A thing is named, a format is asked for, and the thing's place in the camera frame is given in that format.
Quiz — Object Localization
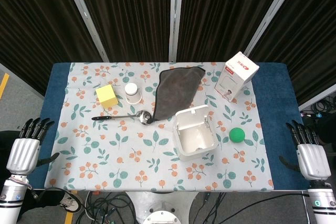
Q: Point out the gray cloth with black edge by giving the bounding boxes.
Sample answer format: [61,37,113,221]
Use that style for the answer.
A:
[152,67,206,122]

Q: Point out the yellow cube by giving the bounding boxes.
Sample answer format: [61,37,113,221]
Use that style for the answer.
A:
[95,84,119,109]

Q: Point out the black cable bundle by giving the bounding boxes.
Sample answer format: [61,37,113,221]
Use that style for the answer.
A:
[78,191,144,224]

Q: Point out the white plastic box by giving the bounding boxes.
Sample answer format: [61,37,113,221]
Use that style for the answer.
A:
[172,104,218,162]

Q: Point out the dark folding screen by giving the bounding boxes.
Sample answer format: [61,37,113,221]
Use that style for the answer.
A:
[0,0,336,105]

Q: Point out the metal ladle with black handle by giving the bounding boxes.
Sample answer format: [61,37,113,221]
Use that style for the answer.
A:
[91,110,153,125]

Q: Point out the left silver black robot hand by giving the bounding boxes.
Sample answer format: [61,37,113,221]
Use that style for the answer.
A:
[6,117,60,175]

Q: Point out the black cables with connectors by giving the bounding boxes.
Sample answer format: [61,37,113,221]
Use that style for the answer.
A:
[300,93,336,119]

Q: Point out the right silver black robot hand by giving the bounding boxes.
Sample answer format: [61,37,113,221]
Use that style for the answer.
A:
[278,120,332,182]

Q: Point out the blue table mat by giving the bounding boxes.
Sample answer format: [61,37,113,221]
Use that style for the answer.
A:
[28,62,310,191]

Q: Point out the floral tablecloth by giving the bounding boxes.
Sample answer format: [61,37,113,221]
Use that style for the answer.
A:
[44,62,275,192]

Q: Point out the green ball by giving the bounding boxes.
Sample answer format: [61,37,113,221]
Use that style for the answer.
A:
[229,127,246,144]

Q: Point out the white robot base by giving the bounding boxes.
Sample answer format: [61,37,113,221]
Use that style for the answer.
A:
[125,191,202,224]

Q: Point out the white and red carton box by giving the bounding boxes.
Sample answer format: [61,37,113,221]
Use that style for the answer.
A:
[214,51,260,102]

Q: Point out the white paper cup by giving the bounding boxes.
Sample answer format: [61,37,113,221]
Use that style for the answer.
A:
[124,82,143,104]

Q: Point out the black and white sneaker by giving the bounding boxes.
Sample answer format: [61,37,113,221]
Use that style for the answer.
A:
[59,191,85,214]

